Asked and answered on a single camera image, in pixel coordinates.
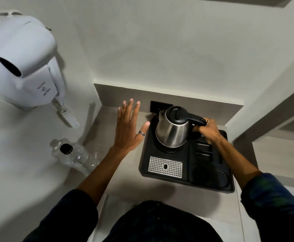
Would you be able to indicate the black plastic kettle tray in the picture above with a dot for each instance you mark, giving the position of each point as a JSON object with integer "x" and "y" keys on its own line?
{"x": 202, "y": 171}

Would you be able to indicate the person's left hand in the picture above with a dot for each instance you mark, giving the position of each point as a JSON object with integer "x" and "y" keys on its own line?
{"x": 125, "y": 134}

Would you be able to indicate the person's left thumb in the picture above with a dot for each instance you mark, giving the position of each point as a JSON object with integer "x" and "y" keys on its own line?
{"x": 143, "y": 130}

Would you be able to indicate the dark long-sleeved shirt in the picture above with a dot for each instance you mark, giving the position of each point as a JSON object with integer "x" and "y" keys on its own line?
{"x": 162, "y": 221}

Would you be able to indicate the white wall-mounted hair dryer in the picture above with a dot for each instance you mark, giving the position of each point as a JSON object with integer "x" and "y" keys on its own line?
{"x": 23, "y": 62}

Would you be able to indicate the person's right forearm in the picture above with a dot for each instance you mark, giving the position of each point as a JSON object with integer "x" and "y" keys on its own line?
{"x": 235, "y": 161}

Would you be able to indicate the perforated metal drip grate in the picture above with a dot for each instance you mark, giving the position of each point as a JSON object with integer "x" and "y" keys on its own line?
{"x": 165, "y": 167}

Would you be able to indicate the person's right hand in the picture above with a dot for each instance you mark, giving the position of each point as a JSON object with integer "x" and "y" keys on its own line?
{"x": 211, "y": 133}

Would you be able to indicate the clear plastic water bottle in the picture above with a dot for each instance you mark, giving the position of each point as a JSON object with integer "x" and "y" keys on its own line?
{"x": 79, "y": 157}

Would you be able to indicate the black wall socket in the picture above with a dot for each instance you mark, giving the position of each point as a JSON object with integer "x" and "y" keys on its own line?
{"x": 157, "y": 107}

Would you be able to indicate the person's left middle finger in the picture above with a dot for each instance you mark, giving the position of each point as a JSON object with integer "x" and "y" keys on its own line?
{"x": 129, "y": 110}

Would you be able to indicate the person's left little finger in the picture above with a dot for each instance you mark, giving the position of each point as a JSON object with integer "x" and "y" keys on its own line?
{"x": 119, "y": 115}

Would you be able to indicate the person's left forearm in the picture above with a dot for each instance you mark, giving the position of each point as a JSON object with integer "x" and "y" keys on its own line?
{"x": 104, "y": 171}

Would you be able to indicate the stainless steel electric kettle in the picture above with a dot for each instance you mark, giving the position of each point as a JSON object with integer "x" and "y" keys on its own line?
{"x": 172, "y": 128}

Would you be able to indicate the person's right fingers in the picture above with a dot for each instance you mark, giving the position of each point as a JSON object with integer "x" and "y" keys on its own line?
{"x": 199, "y": 128}

